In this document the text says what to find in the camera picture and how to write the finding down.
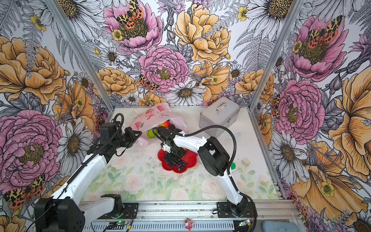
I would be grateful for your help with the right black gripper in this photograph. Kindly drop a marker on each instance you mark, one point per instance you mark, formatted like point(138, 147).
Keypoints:
point(169, 159)

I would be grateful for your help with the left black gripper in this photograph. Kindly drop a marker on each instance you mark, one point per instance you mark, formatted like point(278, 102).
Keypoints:
point(133, 137)

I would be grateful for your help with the dark purple grapes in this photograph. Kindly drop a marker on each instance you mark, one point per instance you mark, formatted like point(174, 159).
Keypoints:
point(180, 166)

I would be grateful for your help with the red flower-shaped plate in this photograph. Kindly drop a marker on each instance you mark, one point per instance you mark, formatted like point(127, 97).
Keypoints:
point(190, 158)

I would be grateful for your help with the green lime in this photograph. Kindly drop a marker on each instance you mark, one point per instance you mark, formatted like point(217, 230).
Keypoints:
point(152, 133)

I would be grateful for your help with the red orange peach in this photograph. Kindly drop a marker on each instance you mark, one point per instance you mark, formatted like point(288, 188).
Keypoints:
point(165, 124)

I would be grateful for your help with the pink plastic bag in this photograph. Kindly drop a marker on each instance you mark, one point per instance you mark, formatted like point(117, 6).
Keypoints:
point(154, 117)

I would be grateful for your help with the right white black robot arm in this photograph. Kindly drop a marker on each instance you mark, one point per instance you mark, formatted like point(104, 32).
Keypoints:
point(216, 161)

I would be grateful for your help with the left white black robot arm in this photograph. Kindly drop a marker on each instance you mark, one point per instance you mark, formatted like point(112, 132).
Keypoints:
point(64, 211)

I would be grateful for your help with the silver metal box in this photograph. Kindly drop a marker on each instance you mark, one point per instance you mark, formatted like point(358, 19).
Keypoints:
point(223, 112)

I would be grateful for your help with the small pink red object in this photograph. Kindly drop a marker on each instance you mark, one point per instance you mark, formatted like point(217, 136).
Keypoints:
point(188, 224)

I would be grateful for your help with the green circuit board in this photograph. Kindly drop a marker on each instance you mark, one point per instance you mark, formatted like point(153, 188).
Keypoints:
point(246, 222)

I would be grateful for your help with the blue grey cloth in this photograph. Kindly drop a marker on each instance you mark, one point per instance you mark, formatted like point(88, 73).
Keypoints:
point(278, 226)

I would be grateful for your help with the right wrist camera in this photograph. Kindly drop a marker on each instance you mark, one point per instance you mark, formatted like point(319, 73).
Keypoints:
point(165, 134)

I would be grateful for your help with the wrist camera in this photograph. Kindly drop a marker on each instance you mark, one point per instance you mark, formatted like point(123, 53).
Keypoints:
point(165, 134)
point(107, 130)

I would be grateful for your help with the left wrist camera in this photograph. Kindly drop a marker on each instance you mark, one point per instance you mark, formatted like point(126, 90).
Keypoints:
point(107, 130)

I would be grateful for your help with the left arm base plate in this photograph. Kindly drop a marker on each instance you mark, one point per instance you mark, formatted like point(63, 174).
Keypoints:
point(128, 211)

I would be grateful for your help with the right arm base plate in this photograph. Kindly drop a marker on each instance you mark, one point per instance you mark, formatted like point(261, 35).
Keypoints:
point(224, 209)

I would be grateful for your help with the aluminium front rail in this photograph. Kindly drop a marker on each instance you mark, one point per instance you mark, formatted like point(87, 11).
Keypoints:
point(198, 210)

